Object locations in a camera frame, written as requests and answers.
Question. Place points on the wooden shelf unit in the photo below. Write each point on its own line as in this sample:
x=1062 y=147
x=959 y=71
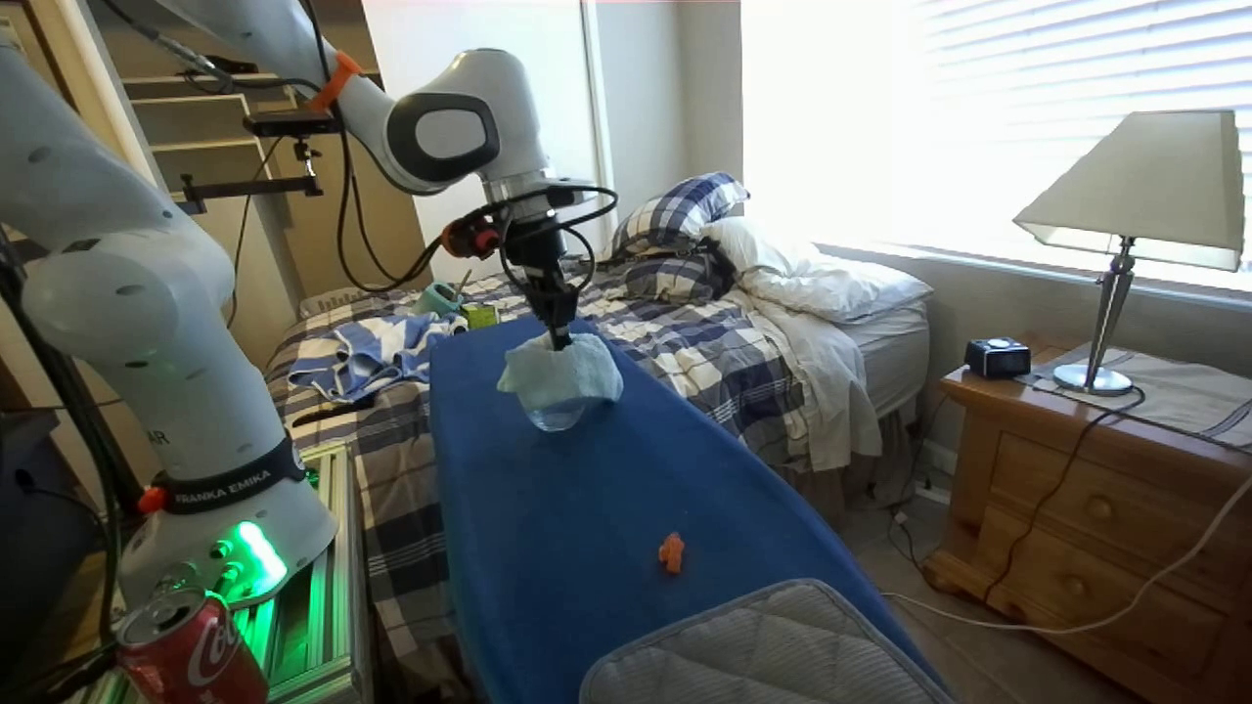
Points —
x=364 y=211

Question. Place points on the bed with plaid blanket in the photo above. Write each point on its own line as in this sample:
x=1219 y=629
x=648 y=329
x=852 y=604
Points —
x=706 y=354

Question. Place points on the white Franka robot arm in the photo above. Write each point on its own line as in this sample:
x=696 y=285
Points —
x=142 y=325

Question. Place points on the black alarm clock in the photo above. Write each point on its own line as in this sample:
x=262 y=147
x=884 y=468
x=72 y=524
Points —
x=1000 y=358

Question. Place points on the pale blue terry towel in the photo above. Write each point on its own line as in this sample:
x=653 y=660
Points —
x=559 y=371

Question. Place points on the clear glass cup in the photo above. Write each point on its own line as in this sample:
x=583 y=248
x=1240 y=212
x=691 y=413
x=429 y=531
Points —
x=559 y=418

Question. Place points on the red cola can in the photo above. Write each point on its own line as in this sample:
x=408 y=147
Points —
x=198 y=660

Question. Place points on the small orange red object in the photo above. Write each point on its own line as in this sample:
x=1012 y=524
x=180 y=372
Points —
x=669 y=554

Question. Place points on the plaid pillow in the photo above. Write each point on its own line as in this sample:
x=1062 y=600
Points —
x=686 y=211

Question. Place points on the blue cloth on bed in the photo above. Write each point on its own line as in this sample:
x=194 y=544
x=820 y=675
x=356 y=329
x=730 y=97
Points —
x=364 y=358

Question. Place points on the table lamp with cream shade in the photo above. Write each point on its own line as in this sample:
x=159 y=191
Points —
x=1146 y=178

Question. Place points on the small green object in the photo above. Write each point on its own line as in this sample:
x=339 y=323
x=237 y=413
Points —
x=480 y=314

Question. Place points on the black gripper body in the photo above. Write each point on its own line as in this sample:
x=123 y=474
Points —
x=536 y=258

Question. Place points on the grey quilted iron rest pad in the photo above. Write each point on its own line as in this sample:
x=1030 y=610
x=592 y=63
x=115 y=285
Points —
x=767 y=653

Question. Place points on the blue ironing board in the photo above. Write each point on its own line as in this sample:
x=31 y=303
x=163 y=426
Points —
x=571 y=524

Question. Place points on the white bed sheet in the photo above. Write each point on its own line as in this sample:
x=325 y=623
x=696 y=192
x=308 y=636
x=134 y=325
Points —
x=816 y=314

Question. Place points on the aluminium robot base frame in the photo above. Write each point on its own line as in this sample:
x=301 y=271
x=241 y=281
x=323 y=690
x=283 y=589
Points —
x=323 y=611

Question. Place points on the wooden nightstand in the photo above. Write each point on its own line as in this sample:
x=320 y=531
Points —
x=1109 y=524

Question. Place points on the red wrist camera unit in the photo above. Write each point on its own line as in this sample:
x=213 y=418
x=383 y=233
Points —
x=468 y=238

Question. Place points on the white window blinds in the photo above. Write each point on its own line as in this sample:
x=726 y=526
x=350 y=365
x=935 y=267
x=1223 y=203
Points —
x=1017 y=119

